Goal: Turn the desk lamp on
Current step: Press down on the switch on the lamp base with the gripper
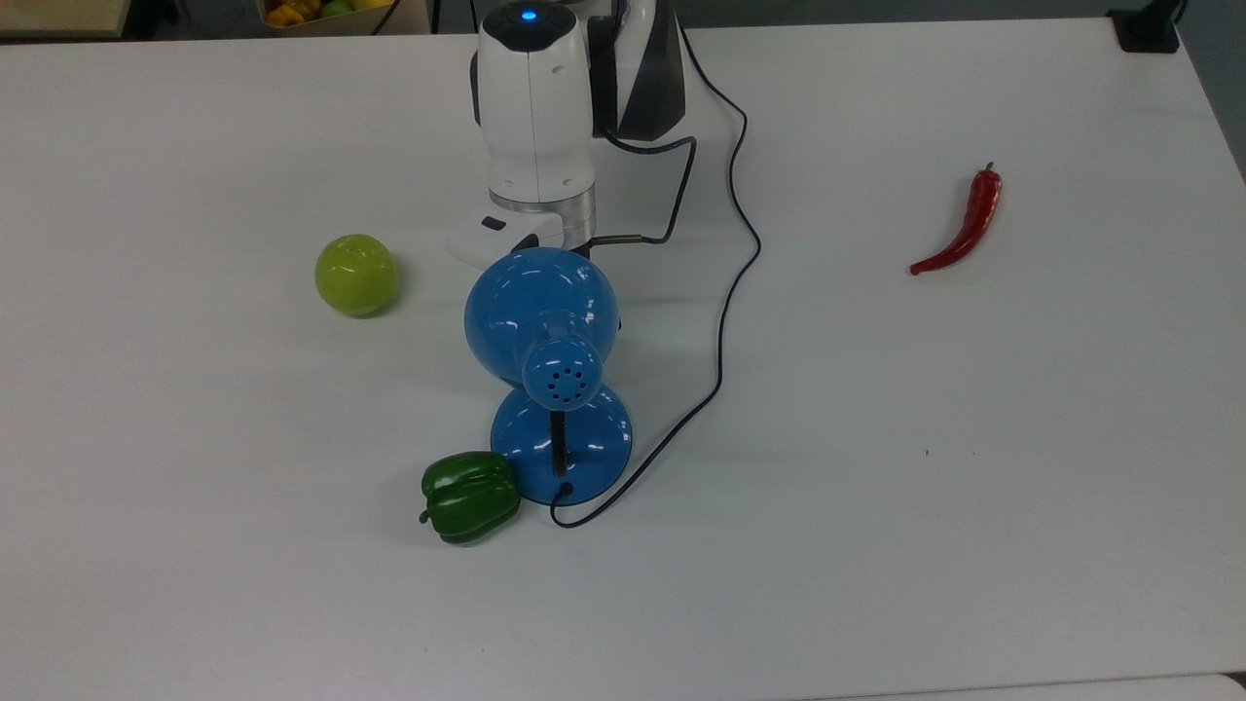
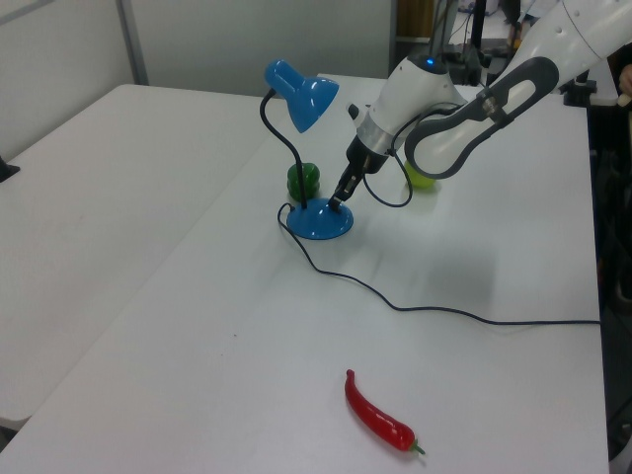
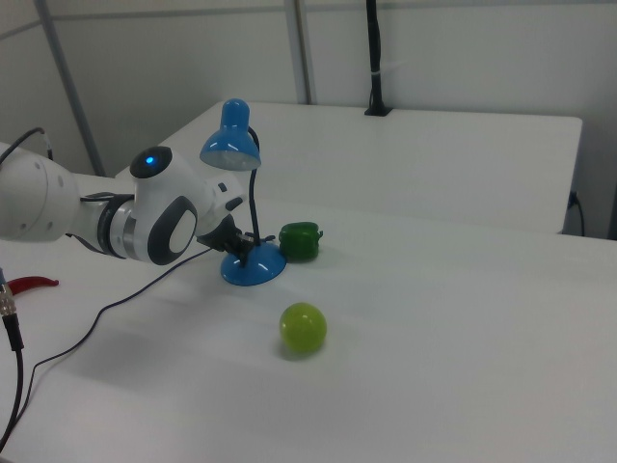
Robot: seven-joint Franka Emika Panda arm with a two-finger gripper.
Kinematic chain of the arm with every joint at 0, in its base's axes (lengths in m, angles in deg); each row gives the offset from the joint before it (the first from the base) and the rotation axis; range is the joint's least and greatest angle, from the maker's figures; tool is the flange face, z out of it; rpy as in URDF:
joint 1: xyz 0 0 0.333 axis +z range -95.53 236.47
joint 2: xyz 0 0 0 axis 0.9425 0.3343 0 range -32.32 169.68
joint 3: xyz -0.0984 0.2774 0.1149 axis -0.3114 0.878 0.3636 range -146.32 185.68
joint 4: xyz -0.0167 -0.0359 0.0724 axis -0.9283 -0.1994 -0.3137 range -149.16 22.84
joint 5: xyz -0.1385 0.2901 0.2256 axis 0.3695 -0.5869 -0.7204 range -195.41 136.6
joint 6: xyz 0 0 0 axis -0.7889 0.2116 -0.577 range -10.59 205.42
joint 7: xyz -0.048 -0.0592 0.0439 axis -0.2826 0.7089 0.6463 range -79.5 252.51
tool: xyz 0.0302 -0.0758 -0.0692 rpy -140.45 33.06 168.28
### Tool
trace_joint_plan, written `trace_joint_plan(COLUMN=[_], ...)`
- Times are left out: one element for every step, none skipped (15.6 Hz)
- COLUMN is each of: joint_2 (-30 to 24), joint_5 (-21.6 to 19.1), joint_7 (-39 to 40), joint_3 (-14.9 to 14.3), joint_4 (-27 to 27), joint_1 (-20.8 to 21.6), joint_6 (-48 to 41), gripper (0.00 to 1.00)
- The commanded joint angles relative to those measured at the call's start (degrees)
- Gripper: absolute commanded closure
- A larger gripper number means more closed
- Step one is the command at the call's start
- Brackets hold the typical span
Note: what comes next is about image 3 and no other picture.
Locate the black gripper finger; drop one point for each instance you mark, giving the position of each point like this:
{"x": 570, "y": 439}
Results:
{"x": 244, "y": 258}
{"x": 247, "y": 238}

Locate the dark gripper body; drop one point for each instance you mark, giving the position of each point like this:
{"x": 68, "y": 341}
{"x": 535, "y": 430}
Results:
{"x": 219, "y": 238}

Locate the blue desk lamp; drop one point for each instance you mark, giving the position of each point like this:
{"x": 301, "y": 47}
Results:
{"x": 232, "y": 120}

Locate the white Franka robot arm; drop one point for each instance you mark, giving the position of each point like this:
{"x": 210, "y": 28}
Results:
{"x": 159, "y": 193}

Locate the dark green bell pepper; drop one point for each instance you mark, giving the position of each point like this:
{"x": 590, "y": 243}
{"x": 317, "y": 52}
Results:
{"x": 299, "y": 241}

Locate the light green apple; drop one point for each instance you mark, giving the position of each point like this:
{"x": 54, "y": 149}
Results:
{"x": 303, "y": 330}

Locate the red chili pepper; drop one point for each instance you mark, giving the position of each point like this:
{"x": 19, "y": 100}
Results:
{"x": 34, "y": 281}

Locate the black clamped pole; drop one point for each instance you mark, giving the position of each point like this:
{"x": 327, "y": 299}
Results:
{"x": 375, "y": 48}

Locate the grey metal partition post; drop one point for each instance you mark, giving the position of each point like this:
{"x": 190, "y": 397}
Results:
{"x": 72, "y": 96}

